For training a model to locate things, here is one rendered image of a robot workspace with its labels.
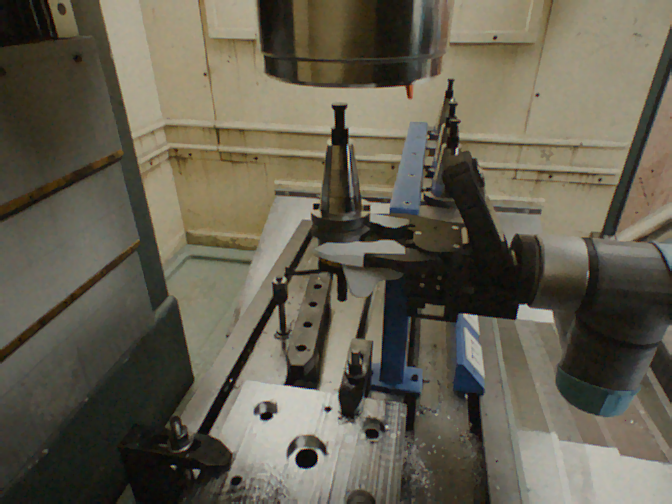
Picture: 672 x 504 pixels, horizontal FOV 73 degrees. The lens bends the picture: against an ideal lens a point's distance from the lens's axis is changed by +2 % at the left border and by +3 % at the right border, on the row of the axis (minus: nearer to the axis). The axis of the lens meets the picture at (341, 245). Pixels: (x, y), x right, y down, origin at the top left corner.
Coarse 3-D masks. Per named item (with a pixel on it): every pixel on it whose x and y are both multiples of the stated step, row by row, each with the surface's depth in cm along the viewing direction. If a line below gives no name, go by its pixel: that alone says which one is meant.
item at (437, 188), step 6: (444, 144) 62; (444, 150) 61; (450, 150) 60; (456, 150) 60; (444, 156) 61; (450, 156) 61; (438, 162) 62; (444, 162) 61; (438, 168) 62; (438, 174) 62; (438, 180) 63; (432, 186) 64; (438, 186) 63; (444, 186) 62; (432, 192) 64; (438, 192) 63; (444, 192) 63
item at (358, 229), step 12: (312, 216) 45; (324, 216) 44; (348, 216) 44; (360, 216) 44; (312, 228) 46; (324, 228) 45; (336, 228) 44; (348, 228) 44; (360, 228) 45; (324, 240) 45; (336, 240) 44; (348, 240) 44
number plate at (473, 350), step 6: (468, 336) 79; (468, 342) 77; (474, 342) 80; (468, 348) 76; (474, 348) 78; (480, 348) 81; (468, 354) 74; (474, 354) 77; (480, 354) 79; (468, 360) 74; (474, 360) 75; (480, 360) 77; (474, 366) 74; (480, 366) 76; (480, 372) 75
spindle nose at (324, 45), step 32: (256, 0) 34; (288, 0) 31; (320, 0) 30; (352, 0) 30; (384, 0) 30; (416, 0) 31; (448, 0) 33; (256, 32) 36; (288, 32) 32; (320, 32) 31; (352, 32) 31; (384, 32) 31; (416, 32) 32; (448, 32) 35; (288, 64) 33; (320, 64) 32; (352, 64) 32; (384, 64) 32; (416, 64) 33
